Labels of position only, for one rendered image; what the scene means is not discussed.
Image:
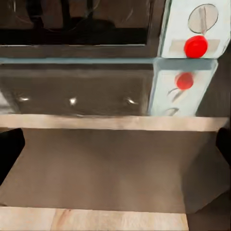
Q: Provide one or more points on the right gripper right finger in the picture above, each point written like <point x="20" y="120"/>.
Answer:
<point x="223" y="143"/>

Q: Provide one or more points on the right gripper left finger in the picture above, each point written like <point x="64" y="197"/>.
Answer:
<point x="12" y="143"/>

